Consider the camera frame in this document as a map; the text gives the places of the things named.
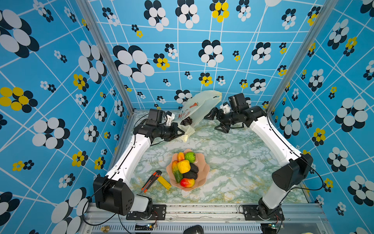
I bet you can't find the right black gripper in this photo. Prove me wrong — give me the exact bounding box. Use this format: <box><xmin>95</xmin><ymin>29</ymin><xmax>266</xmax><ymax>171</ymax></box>
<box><xmin>204</xmin><ymin>108</ymin><xmax>240</xmax><ymax>133</ymax></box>

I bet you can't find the translucent printed plastic bag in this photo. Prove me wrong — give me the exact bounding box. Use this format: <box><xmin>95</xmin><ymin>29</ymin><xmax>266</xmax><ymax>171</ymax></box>
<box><xmin>173</xmin><ymin>90</ymin><xmax>222</xmax><ymax>142</ymax></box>

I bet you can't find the dark purple grape bunch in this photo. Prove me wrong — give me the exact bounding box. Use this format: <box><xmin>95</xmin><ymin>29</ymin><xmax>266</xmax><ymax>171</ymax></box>
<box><xmin>180</xmin><ymin>117</ymin><xmax>193</xmax><ymax>126</ymax></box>

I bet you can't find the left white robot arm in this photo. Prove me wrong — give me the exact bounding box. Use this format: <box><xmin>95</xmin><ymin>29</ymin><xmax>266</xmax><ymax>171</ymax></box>
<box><xmin>93</xmin><ymin>109</ymin><xmax>185</xmax><ymax>218</ymax></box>

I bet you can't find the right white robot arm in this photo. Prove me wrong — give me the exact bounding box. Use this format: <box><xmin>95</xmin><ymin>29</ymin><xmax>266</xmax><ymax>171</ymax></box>
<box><xmin>204</xmin><ymin>94</ymin><xmax>313</xmax><ymax>220</ymax></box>

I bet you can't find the orange peach fruit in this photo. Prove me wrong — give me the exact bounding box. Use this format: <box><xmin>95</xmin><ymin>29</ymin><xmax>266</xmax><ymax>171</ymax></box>
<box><xmin>177</xmin><ymin>152</ymin><xmax>185</xmax><ymax>162</ymax></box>

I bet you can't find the green lime fruit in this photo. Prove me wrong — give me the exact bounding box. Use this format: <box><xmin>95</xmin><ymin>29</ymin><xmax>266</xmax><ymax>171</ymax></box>
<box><xmin>185</xmin><ymin>152</ymin><xmax>196</xmax><ymax>163</ymax></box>

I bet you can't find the yellow bell pepper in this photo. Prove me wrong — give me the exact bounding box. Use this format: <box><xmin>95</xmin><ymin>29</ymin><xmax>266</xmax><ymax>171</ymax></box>
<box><xmin>177</xmin><ymin>160</ymin><xmax>191</xmax><ymax>174</ymax></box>

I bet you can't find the green orange papaya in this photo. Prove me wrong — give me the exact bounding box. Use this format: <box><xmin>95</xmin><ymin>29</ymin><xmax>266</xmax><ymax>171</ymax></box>
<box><xmin>171</xmin><ymin>160</ymin><xmax>183</xmax><ymax>183</ymax></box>

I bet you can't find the red black utility knife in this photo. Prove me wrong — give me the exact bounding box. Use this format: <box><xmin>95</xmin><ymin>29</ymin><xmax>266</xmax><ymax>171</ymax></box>
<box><xmin>140</xmin><ymin>170</ymin><xmax>162</xmax><ymax>195</ymax></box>

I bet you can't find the yellow rectangular block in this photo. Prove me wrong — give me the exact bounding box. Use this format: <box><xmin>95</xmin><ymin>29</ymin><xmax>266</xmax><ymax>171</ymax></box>
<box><xmin>157</xmin><ymin>175</ymin><xmax>171</xmax><ymax>190</ymax></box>

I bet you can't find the red yellow mango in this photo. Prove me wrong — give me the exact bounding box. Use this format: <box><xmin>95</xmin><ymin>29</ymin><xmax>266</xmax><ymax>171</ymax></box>
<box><xmin>180</xmin><ymin>178</ymin><xmax>195</xmax><ymax>188</ymax></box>

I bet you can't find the black round knob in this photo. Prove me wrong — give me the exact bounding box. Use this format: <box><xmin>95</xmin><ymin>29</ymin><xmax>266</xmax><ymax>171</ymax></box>
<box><xmin>183</xmin><ymin>225</ymin><xmax>204</xmax><ymax>234</ymax></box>

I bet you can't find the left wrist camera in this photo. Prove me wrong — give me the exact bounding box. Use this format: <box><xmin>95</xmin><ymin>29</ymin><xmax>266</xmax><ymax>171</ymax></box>
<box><xmin>146</xmin><ymin>109</ymin><xmax>175</xmax><ymax>127</ymax></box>

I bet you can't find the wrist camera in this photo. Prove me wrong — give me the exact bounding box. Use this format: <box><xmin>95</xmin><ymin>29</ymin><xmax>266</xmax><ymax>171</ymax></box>
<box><xmin>220</xmin><ymin>93</ymin><xmax>250</xmax><ymax>114</ymax></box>
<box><xmin>146</xmin><ymin>109</ymin><xmax>175</xmax><ymax>127</ymax></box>

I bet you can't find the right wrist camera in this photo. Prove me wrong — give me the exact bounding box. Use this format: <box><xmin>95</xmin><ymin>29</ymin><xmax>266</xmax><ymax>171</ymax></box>
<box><xmin>220</xmin><ymin>93</ymin><xmax>250</xmax><ymax>114</ymax></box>

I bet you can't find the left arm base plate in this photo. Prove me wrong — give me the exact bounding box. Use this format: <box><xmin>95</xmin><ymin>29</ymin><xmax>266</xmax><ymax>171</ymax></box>
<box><xmin>126</xmin><ymin>204</ymin><xmax>167</xmax><ymax>221</ymax></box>

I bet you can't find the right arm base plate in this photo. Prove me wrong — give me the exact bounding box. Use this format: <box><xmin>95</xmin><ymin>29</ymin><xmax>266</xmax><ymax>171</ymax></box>
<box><xmin>239</xmin><ymin>205</ymin><xmax>284</xmax><ymax>222</ymax></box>

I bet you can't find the aluminium front rail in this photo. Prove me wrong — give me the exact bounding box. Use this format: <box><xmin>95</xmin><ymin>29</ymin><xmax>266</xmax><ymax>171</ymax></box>
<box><xmin>78</xmin><ymin>203</ymin><xmax>334</xmax><ymax>234</ymax></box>

